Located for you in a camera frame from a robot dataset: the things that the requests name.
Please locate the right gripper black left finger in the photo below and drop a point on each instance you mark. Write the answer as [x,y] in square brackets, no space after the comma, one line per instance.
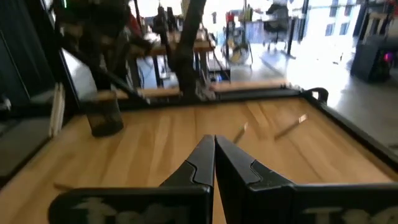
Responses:
[192,174]

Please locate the black metal table frame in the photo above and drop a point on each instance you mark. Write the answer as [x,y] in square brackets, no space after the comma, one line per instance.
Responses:
[255,93]

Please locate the black office chair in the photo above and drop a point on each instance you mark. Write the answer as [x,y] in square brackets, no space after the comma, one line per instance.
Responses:
[276,18]

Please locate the black pen at left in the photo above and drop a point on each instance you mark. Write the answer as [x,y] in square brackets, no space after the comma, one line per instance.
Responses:
[63,186]

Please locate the black cabinet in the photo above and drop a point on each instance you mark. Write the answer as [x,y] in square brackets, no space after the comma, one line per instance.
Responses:
[370,59]

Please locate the wooden workbench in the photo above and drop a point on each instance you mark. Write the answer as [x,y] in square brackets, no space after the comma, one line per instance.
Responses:
[209,46]

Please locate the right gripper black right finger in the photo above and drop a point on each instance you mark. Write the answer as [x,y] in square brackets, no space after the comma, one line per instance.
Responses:
[242,180]

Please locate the silver aluminium bracket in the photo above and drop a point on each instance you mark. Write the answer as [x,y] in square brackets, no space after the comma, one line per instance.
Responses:
[57,109]

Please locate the black partition panel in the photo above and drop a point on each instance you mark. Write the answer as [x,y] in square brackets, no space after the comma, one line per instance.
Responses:
[21,46]

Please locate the dark mesh brush cup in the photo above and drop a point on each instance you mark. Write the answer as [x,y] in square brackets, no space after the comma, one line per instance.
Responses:
[104,118]

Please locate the yellow floor fan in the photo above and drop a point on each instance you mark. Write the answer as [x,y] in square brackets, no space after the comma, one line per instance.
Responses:
[237,53]

